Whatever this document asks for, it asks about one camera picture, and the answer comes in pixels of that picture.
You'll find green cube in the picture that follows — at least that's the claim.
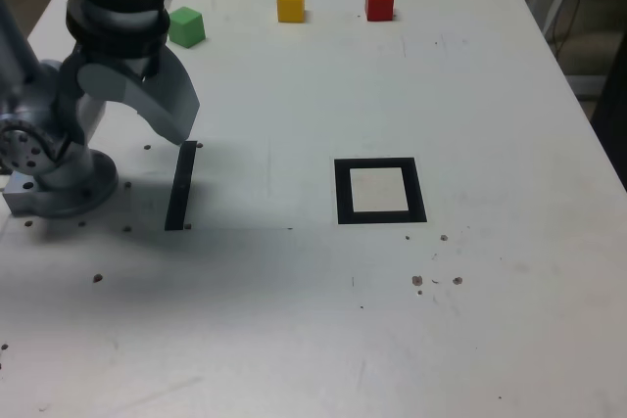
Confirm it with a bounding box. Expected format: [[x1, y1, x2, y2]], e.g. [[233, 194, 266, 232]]
[[167, 5, 207, 50]]

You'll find black tape square outline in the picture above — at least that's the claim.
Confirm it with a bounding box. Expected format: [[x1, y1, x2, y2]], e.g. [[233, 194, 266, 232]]
[[333, 157, 428, 226]]

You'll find yellow cube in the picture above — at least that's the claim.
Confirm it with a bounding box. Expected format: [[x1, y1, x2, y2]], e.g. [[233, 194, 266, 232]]
[[276, 0, 307, 24]]

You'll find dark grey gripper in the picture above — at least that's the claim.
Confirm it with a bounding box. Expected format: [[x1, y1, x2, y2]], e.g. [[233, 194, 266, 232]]
[[57, 44, 202, 146]]

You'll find grey flat plate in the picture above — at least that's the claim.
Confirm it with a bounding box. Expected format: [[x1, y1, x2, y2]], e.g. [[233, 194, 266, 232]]
[[567, 73, 608, 99]]

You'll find black tape strip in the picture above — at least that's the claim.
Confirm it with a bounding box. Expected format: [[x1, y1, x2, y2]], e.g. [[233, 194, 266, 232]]
[[164, 140, 198, 232]]

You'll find red cube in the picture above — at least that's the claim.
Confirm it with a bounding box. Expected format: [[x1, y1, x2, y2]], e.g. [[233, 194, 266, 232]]
[[364, 0, 396, 23]]

